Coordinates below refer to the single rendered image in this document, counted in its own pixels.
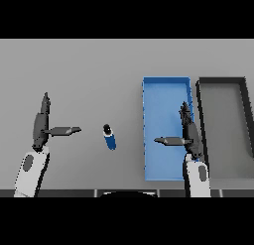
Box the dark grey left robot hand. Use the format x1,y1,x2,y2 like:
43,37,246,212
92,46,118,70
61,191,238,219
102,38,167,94
32,91,82,154

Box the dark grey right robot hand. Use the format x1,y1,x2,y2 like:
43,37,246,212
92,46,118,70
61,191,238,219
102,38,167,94
153,100,204,161

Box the blue bin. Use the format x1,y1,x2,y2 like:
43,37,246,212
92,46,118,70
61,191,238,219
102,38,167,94
141,76,199,183

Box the dark grey bin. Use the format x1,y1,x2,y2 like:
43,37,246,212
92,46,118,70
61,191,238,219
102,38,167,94
194,76,254,182

